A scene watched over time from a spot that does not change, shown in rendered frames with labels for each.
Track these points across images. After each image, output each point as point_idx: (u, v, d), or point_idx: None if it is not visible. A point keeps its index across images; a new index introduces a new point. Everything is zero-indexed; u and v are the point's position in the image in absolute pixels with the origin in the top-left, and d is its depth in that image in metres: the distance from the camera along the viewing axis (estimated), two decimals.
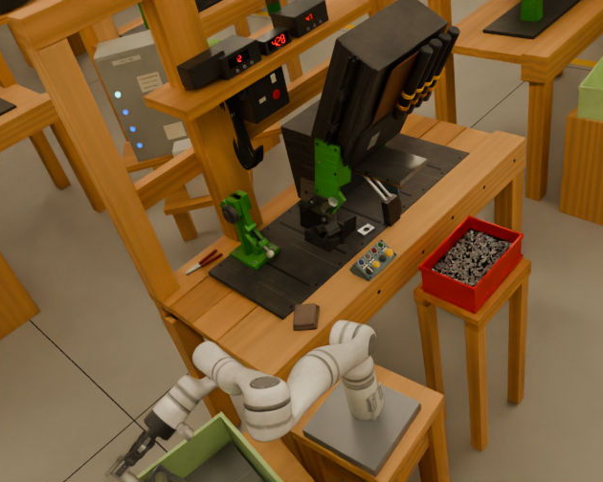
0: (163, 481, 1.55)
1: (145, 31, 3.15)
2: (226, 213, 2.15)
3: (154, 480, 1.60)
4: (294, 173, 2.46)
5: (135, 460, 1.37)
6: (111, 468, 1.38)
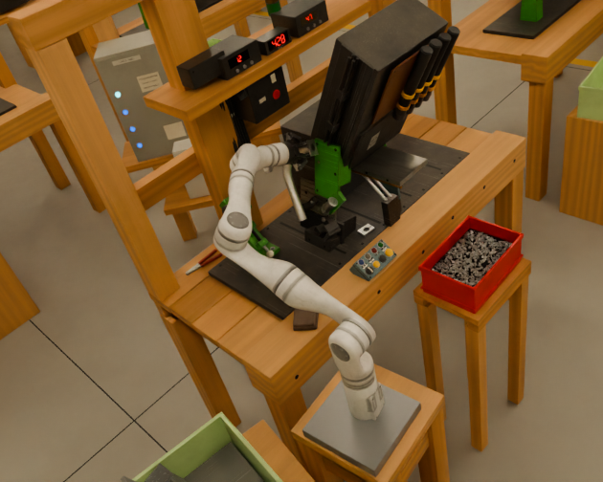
0: (293, 197, 2.19)
1: (145, 31, 3.15)
2: None
3: (303, 209, 2.20)
4: (294, 173, 2.46)
5: (293, 137, 2.08)
6: (309, 140, 2.10)
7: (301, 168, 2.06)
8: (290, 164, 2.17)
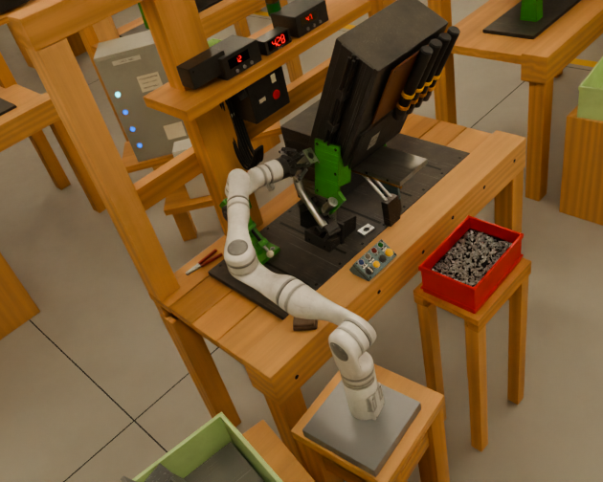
0: (309, 207, 2.25)
1: (145, 31, 3.15)
2: (226, 213, 2.15)
3: (322, 216, 2.25)
4: None
5: (289, 151, 2.17)
6: (305, 148, 2.17)
7: (301, 178, 2.12)
8: None
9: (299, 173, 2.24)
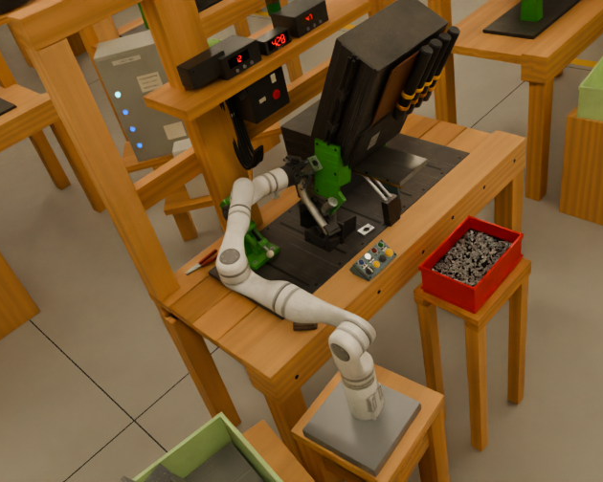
0: (314, 214, 2.25)
1: (145, 31, 3.15)
2: (226, 213, 2.15)
3: (327, 224, 2.24)
4: None
5: (294, 159, 2.16)
6: (310, 157, 2.17)
7: (306, 186, 2.12)
8: None
9: (303, 181, 2.24)
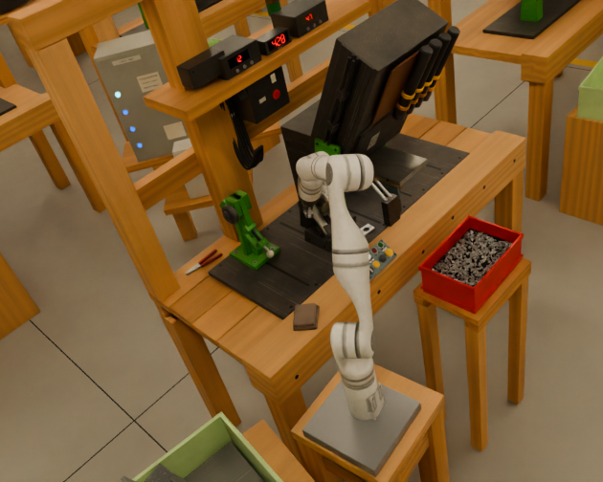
0: (314, 214, 2.25)
1: (145, 31, 3.15)
2: (226, 213, 2.15)
3: (327, 224, 2.24)
4: (294, 173, 2.46)
5: None
6: None
7: None
8: None
9: None
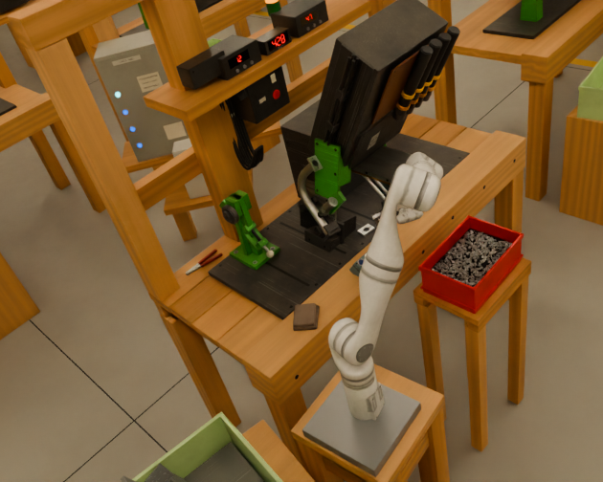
0: (314, 214, 2.25)
1: (145, 31, 3.15)
2: (226, 213, 2.15)
3: (327, 224, 2.24)
4: (294, 173, 2.46)
5: (376, 223, 1.93)
6: (310, 157, 2.17)
7: None
8: (302, 186, 2.25)
9: (303, 181, 2.24)
